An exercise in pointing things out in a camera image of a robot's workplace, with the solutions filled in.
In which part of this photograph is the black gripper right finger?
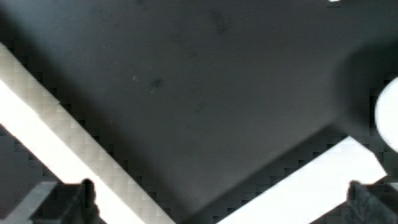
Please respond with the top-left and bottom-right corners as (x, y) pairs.
(321, 181), (398, 224)

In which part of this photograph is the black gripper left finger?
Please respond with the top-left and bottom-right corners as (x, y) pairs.
(0, 178), (102, 224)

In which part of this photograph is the white lamp bulb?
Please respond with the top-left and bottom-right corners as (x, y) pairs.
(374, 77), (398, 152)

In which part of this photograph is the white L-shaped border frame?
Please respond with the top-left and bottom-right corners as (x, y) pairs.
(0, 44), (385, 224)

